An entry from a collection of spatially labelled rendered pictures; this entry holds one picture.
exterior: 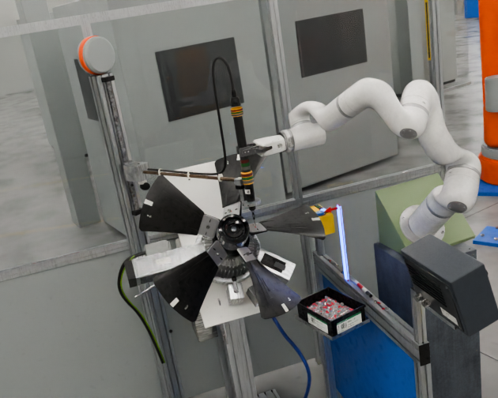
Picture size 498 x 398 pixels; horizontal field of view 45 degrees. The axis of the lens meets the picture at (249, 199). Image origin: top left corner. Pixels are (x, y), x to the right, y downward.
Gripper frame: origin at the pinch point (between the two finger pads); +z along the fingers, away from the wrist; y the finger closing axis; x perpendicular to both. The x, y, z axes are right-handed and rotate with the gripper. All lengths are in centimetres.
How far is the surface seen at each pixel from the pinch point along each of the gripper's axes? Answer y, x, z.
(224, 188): 15.2, -17.2, 5.8
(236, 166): 17.3, -10.0, -0.9
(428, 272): -72, -28, -29
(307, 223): -4.1, -32.7, -19.8
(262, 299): -22, -49, 7
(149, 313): 56, -82, 43
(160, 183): 11.7, -8.5, 30.8
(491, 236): 152, -145, -221
